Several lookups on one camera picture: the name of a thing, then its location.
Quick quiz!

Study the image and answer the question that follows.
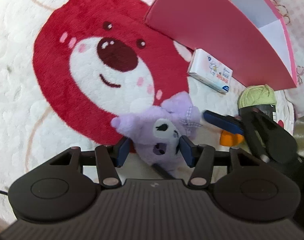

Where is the bear printed blanket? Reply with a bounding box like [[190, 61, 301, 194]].
[[0, 0, 304, 205]]

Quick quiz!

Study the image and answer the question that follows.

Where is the white tissue pack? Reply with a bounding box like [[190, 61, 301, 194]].
[[187, 49, 234, 93]]

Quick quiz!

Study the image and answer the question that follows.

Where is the pink cardboard box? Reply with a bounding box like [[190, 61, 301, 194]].
[[144, 0, 299, 90]]

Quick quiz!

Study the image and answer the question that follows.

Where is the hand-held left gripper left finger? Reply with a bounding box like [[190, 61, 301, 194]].
[[49, 137, 131, 189]]

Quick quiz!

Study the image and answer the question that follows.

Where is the purple plush toy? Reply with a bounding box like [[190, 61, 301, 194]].
[[110, 92, 204, 178]]

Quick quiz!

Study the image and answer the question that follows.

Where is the orange ball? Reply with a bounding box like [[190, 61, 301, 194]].
[[220, 131, 244, 146]]

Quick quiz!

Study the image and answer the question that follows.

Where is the green yarn skein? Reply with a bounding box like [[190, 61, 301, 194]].
[[238, 84, 277, 123]]

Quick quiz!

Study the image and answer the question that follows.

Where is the white floral pillow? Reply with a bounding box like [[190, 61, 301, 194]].
[[267, 0, 304, 120]]

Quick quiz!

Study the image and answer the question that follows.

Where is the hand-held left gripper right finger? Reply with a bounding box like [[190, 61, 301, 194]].
[[179, 135, 261, 189]]

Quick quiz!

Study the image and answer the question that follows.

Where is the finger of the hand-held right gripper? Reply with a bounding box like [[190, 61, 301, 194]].
[[203, 109, 270, 163]]

